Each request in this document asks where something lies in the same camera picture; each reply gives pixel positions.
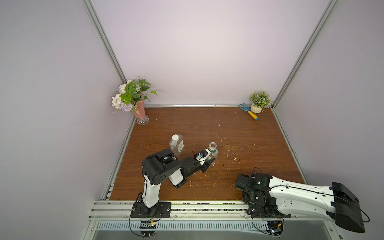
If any pink vase with flowers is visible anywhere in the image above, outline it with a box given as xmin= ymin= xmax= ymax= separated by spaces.
xmin=111 ymin=76 xmax=158 ymax=125

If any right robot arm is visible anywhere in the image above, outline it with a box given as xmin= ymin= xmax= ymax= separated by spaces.
xmin=235 ymin=173 xmax=366 ymax=233

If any tall clear labelled bottle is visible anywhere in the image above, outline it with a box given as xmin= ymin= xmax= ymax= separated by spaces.
xmin=208 ymin=142 xmax=219 ymax=159

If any small potted green plant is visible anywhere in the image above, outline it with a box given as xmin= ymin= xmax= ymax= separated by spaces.
xmin=250 ymin=90 xmax=272 ymax=114

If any aluminium front rail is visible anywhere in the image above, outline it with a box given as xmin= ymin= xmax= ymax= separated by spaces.
xmin=88 ymin=200 xmax=251 ymax=221

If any square clear plastic bottle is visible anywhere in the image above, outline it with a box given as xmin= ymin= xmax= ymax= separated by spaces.
xmin=169 ymin=134 xmax=184 ymax=157

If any blue yellow garden trowel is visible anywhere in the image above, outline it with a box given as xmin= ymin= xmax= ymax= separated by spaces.
xmin=238 ymin=104 xmax=259 ymax=120

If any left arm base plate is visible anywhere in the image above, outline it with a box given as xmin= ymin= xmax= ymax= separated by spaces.
xmin=130 ymin=202 xmax=172 ymax=218

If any white bottle cap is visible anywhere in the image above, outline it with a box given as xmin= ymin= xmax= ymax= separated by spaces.
xmin=172 ymin=134 xmax=181 ymax=142

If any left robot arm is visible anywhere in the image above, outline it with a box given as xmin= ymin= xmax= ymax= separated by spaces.
xmin=142 ymin=149 xmax=218 ymax=209

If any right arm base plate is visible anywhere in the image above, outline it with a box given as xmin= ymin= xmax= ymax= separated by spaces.
xmin=247 ymin=202 xmax=292 ymax=219

